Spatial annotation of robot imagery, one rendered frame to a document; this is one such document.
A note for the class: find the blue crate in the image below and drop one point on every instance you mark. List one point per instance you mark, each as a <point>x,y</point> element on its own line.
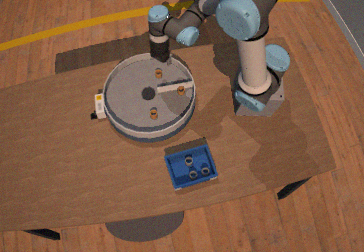
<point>179,171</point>

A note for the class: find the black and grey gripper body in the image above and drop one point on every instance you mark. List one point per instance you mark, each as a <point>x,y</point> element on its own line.
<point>159,50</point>

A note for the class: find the grey round turntable disc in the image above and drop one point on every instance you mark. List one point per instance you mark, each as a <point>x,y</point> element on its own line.
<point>129,104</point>

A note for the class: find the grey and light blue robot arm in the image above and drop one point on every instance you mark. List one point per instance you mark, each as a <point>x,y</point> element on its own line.
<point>240,19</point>

